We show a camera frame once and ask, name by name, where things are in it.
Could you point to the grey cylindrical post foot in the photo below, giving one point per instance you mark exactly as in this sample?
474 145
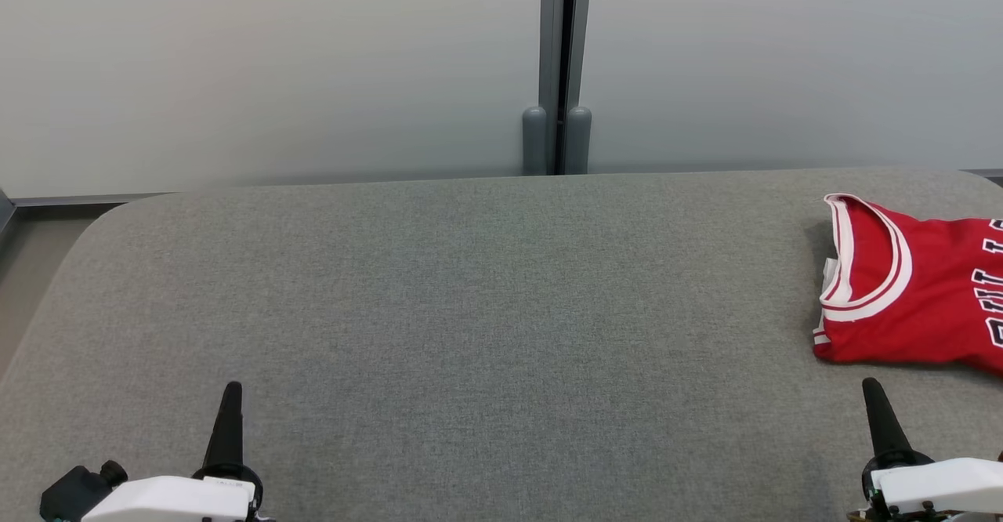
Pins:
579 139
534 142

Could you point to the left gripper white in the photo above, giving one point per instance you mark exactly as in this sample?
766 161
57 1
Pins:
172 498

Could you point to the grey partition door post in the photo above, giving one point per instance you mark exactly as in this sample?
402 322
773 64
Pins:
555 36

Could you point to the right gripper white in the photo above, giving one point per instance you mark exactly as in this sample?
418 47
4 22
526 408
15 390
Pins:
940 484

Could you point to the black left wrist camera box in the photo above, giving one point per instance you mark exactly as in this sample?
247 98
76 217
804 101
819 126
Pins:
74 492

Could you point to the red basketball jersey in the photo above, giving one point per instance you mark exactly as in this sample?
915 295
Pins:
932 295

